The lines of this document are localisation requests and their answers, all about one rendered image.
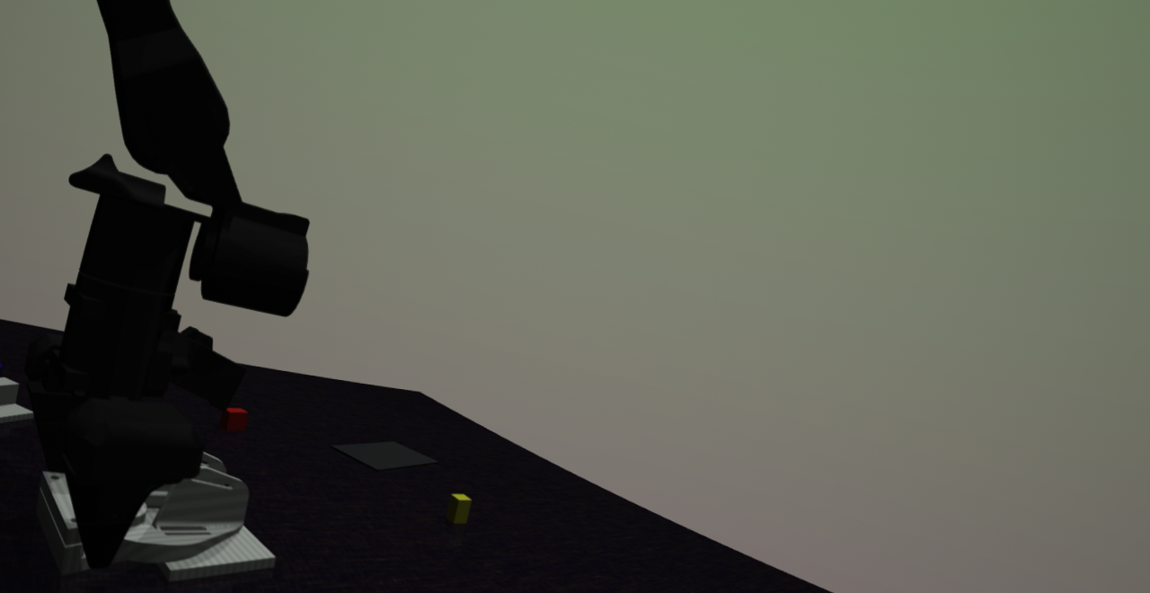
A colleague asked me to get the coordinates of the small yellow block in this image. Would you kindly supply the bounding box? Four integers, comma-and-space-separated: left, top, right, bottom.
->
446, 494, 472, 524

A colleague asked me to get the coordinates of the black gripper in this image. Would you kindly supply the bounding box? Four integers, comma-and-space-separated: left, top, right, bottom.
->
24, 271, 206, 569

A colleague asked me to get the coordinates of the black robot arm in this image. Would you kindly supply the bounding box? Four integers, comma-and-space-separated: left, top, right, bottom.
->
68, 0, 311, 413

